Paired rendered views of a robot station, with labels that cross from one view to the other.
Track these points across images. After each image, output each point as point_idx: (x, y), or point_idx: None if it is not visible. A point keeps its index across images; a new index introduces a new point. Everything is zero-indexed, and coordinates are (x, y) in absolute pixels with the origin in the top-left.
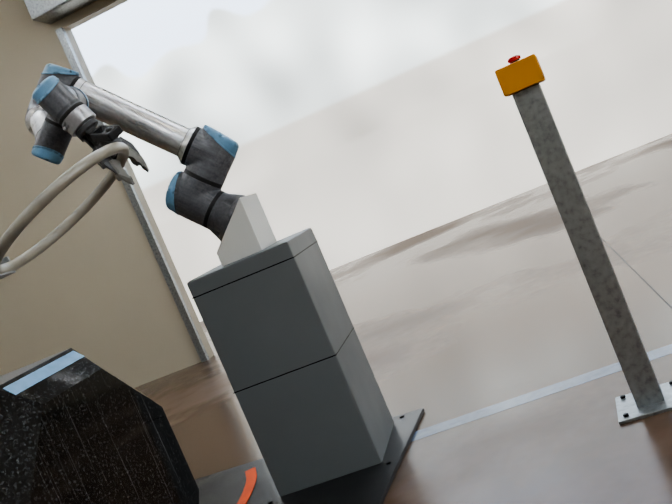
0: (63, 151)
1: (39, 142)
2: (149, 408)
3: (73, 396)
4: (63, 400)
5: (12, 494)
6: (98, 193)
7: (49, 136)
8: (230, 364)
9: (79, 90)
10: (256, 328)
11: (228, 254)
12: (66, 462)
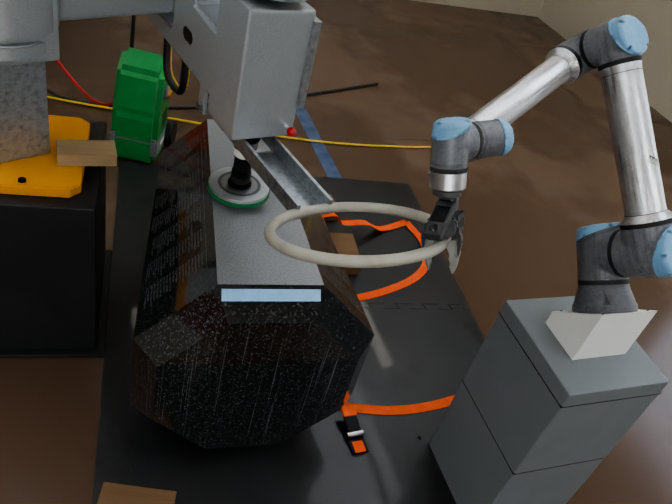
0: None
1: None
2: (341, 357)
3: (263, 328)
4: (250, 327)
5: (162, 349)
6: None
7: None
8: (475, 369)
9: (502, 140)
10: (502, 385)
11: (555, 324)
12: (217, 357)
